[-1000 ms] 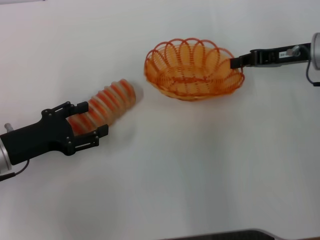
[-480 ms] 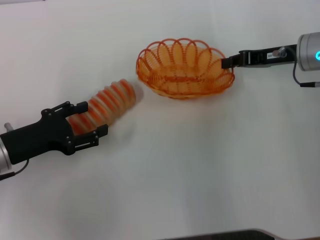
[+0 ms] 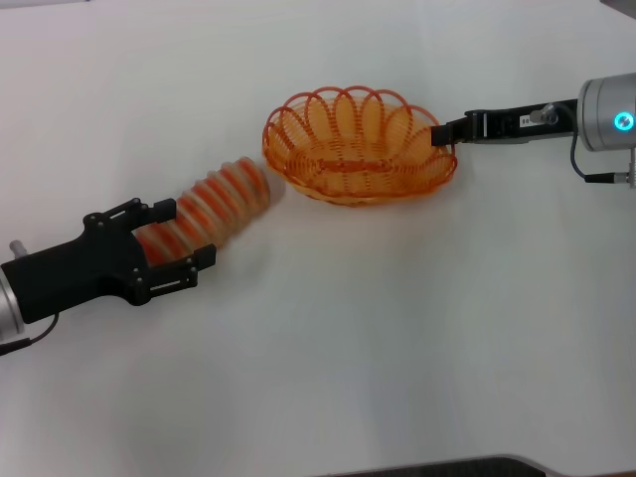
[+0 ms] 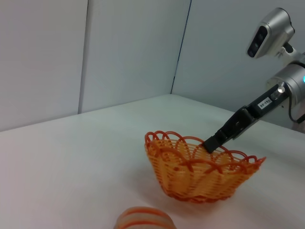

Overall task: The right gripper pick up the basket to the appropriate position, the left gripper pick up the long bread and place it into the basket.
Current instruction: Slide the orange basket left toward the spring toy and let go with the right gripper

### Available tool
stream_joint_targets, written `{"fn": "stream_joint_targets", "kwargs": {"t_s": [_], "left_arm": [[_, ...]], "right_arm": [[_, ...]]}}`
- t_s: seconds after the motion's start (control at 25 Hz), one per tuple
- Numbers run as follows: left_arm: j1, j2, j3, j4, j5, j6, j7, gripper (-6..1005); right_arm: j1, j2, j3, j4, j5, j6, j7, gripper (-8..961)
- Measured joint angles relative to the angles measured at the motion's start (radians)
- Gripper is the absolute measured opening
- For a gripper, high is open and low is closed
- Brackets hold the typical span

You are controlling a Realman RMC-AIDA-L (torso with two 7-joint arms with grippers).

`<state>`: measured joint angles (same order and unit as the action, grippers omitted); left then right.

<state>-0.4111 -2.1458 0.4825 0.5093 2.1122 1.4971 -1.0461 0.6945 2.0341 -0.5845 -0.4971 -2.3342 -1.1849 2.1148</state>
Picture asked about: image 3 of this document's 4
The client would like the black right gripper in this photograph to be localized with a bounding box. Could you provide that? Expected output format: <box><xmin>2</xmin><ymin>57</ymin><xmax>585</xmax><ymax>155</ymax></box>
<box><xmin>430</xmin><ymin>98</ymin><xmax>582</xmax><ymax>148</ymax></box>

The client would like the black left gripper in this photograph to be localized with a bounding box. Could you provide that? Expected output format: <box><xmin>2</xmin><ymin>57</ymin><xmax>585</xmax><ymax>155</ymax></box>
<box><xmin>1</xmin><ymin>197</ymin><xmax>218</xmax><ymax>324</ymax></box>

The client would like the orange striped bread toy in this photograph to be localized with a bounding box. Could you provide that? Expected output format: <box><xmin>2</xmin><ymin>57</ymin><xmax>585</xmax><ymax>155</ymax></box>
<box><xmin>133</xmin><ymin>155</ymin><xmax>273</xmax><ymax>267</ymax></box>

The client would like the orange wire basket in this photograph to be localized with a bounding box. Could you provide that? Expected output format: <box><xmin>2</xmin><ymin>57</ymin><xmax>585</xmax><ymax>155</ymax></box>
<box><xmin>261</xmin><ymin>84</ymin><xmax>458</xmax><ymax>209</ymax></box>

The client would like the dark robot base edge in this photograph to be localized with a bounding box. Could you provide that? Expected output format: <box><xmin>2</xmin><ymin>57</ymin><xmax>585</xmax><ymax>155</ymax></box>
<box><xmin>317</xmin><ymin>453</ymin><xmax>562</xmax><ymax>477</ymax></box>

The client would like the dark right arm cable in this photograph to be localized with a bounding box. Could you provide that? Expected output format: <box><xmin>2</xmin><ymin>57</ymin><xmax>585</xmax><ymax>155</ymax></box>
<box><xmin>569</xmin><ymin>129</ymin><xmax>630</xmax><ymax>186</ymax></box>

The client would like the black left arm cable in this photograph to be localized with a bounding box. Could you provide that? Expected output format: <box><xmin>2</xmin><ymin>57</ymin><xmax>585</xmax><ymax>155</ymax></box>
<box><xmin>0</xmin><ymin>312</ymin><xmax>61</xmax><ymax>357</ymax></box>

